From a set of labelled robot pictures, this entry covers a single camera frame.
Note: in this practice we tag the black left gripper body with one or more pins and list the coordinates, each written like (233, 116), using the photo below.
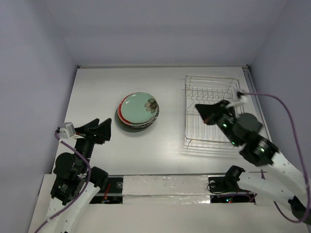
(92, 137)

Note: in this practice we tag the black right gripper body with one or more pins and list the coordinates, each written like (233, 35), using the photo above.
(220, 114)

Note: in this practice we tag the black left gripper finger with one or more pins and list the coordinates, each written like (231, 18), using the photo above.
(92, 124)
(104, 130)

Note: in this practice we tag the red and teal plate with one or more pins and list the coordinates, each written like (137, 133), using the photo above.
(124, 119)

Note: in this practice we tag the light blue plate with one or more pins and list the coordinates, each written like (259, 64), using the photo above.
(121, 129)

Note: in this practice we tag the blue white floral plate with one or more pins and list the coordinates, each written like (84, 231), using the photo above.
(149, 123)

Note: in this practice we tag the green floral plate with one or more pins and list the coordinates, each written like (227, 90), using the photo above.
(138, 108)

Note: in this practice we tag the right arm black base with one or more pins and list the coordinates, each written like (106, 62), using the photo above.
(222, 185)

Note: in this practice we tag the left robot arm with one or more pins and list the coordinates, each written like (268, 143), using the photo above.
(76, 182)

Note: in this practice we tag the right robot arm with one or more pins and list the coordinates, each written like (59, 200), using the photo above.
(243, 131)

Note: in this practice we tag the white foam block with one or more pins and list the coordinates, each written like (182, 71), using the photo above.
(165, 189)

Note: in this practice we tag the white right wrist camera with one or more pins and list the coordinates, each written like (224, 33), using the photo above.
(240, 99)

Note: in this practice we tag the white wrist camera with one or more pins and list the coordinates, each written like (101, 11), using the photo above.
(240, 99)
(67, 131)

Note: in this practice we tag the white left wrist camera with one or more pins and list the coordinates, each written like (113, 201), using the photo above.
(67, 131)

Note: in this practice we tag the metal wire dish rack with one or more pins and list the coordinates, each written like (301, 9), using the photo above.
(206, 90)

